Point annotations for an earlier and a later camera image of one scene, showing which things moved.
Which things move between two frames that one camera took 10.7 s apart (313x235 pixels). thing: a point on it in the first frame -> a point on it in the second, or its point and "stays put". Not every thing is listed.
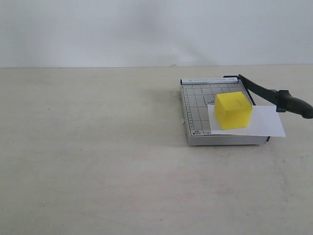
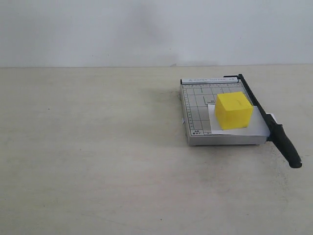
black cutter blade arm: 282,99 -> 277,134
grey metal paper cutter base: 196,94 stays put
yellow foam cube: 233,110 stays put
